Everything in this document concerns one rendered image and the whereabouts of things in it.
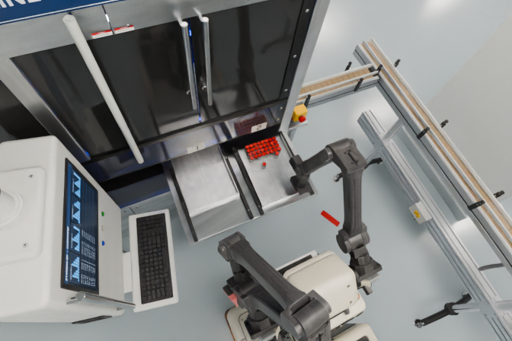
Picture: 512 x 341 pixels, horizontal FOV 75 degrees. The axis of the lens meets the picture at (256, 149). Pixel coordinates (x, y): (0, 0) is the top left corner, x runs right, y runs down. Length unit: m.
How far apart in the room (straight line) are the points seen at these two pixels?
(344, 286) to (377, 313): 1.54
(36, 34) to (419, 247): 2.69
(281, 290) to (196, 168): 0.98
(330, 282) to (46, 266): 0.81
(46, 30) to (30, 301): 0.66
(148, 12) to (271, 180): 1.07
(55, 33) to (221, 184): 1.04
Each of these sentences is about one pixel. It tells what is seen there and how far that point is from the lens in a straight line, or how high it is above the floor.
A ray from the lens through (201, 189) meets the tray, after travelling 1.72.
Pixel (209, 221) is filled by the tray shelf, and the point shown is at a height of 0.88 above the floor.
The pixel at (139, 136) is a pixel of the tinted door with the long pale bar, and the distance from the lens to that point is 1.46.
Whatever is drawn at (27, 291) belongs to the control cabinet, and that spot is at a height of 1.55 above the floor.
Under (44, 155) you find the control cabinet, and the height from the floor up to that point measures 1.55.
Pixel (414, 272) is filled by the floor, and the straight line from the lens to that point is 2.87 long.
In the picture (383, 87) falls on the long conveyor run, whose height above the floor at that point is 0.89.
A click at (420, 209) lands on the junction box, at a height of 0.54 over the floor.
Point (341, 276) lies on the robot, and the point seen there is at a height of 1.39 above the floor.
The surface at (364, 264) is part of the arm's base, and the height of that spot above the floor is 1.23.
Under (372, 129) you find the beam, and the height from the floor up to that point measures 0.52.
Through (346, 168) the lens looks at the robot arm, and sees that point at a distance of 1.09.
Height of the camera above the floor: 2.49
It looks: 62 degrees down
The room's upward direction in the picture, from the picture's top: 11 degrees clockwise
